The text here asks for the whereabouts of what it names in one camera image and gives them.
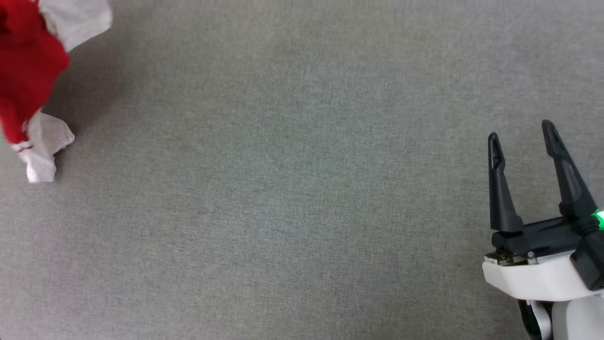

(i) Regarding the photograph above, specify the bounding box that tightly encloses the red and white garment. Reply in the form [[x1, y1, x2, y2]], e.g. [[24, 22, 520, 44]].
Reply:
[[0, 0, 114, 184]]

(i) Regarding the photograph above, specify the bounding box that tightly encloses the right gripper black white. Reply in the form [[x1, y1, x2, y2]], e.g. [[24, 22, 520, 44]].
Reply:
[[482, 119, 604, 302]]

